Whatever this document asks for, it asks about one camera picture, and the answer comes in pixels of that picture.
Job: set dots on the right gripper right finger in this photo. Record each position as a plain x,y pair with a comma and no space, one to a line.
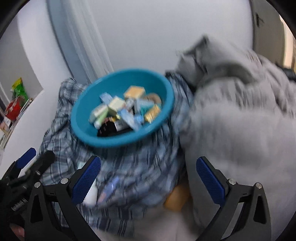
243,213

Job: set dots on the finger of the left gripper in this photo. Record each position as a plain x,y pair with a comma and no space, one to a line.
12,175
41,164

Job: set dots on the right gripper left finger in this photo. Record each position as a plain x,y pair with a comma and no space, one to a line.
52,212

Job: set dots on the white lotion bottle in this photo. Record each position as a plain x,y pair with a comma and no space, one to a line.
90,199

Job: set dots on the blue hand cream tube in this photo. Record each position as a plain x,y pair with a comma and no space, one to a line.
108,190

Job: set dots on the orange soap box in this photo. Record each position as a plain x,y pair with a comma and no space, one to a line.
178,197

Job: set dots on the left hand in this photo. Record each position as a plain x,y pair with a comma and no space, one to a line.
18,231

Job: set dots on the red snack package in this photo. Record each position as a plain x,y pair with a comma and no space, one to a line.
14,108

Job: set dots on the black furry pouch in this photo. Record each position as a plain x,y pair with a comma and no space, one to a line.
112,127

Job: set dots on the white red box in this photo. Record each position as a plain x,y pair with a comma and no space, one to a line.
97,111

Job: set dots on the green snack bag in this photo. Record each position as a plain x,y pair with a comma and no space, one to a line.
18,90

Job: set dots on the small blue carton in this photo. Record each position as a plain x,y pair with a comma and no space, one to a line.
105,98

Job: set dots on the blue plaid shirt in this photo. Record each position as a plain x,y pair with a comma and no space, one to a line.
148,170

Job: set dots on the cream green box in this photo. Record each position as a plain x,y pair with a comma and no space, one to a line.
116,105

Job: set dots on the long blue toothpaste box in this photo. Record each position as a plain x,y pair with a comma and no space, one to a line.
129,119

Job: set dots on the blue plastic basin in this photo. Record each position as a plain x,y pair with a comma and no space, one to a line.
122,108

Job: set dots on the grey duvet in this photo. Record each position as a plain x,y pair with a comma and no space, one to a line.
242,119

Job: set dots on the light blue box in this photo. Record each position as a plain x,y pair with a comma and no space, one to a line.
142,106

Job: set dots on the yellow square box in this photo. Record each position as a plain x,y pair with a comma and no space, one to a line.
134,92

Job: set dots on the gold foil packet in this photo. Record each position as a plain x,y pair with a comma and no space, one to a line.
152,114

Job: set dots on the white sheer curtain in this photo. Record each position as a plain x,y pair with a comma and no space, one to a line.
87,40

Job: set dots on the round beige tin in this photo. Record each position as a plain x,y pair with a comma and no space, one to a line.
154,98

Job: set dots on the grey door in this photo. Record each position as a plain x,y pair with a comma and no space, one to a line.
268,31

